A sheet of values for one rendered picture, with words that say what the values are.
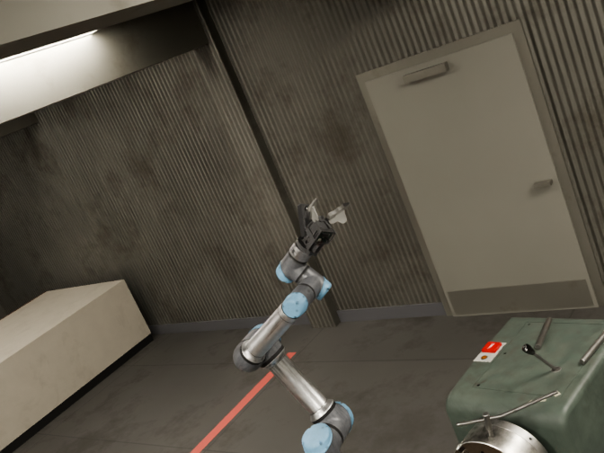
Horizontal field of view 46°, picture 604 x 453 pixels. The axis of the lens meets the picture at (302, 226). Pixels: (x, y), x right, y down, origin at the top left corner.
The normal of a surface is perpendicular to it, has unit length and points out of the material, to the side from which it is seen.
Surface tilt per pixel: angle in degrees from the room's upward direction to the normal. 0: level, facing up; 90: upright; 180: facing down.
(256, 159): 90
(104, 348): 90
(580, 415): 90
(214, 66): 90
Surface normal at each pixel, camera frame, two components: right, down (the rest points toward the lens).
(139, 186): -0.54, 0.43
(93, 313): 0.75, -0.14
